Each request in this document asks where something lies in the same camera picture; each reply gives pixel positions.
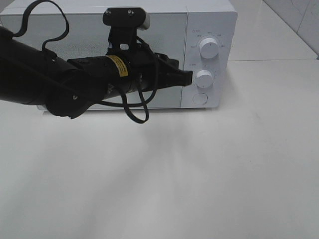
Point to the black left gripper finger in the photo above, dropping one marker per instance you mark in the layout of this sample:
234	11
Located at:
178	78

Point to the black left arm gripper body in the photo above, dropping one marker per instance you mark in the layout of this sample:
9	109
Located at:
125	70

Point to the white timer knob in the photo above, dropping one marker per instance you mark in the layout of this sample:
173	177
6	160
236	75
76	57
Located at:
204	79

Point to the round white door button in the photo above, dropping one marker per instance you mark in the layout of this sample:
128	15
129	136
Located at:
200	99

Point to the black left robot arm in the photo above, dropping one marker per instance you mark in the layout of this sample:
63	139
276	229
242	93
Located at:
68	88

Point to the upper white power knob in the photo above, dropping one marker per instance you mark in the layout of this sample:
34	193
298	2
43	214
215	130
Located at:
209	47

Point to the white microwave oven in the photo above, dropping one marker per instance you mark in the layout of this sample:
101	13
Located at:
203	18

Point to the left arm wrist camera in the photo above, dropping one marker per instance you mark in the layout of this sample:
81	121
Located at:
124	23

